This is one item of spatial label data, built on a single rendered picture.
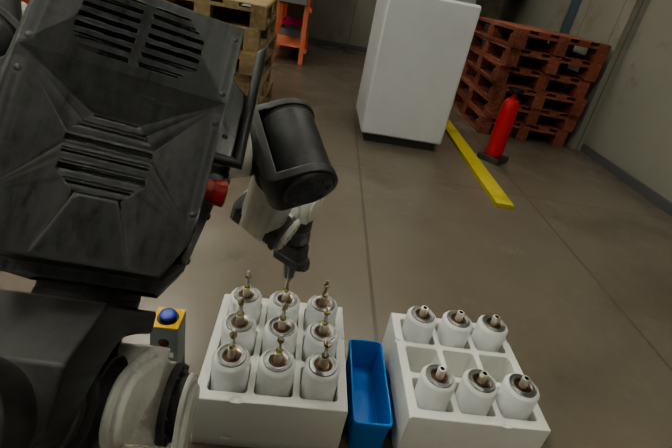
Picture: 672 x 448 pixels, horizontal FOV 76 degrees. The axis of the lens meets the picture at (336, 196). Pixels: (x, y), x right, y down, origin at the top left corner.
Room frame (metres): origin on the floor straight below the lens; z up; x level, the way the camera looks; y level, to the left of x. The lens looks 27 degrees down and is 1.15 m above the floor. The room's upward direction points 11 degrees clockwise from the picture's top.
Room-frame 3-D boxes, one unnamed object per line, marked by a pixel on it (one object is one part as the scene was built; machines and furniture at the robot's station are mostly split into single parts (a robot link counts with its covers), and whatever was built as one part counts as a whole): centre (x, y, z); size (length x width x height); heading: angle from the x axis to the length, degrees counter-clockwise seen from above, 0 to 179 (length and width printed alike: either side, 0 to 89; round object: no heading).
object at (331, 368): (0.81, -0.05, 0.25); 0.08 x 0.08 x 0.01
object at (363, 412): (0.92, -0.20, 0.06); 0.30 x 0.11 x 0.12; 6
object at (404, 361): (0.98, -0.47, 0.09); 0.39 x 0.39 x 0.18; 6
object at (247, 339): (0.90, 0.20, 0.16); 0.10 x 0.10 x 0.18
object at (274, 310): (1.03, 0.09, 0.16); 0.10 x 0.10 x 0.18
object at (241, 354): (0.79, 0.18, 0.25); 0.08 x 0.08 x 0.01
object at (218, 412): (0.92, 0.08, 0.09); 0.39 x 0.39 x 0.18; 6
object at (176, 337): (0.81, 0.36, 0.16); 0.07 x 0.07 x 0.31; 6
